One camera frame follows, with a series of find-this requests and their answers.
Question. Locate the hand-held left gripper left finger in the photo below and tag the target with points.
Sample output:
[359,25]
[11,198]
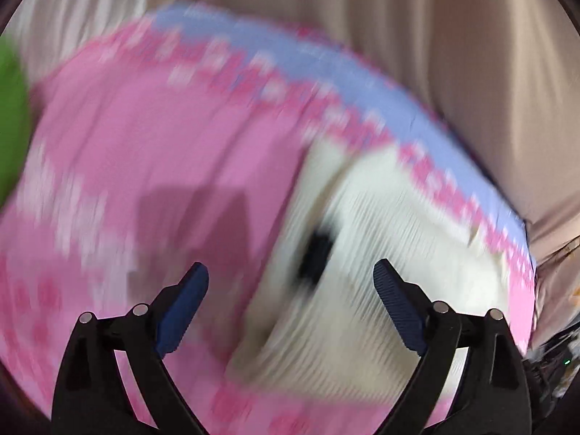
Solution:
[181,310]

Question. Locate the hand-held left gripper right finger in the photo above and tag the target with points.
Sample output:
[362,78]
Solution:
[398,308]

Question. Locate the white small garment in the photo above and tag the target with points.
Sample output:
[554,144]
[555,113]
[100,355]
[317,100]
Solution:
[362,253]

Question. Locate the pink printed blanket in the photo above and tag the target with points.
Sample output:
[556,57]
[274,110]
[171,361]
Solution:
[149,154]

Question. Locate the green cloth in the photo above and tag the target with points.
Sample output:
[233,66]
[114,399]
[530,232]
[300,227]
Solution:
[11,118]

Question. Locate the beige curtain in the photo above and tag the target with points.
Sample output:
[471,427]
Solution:
[453,54]

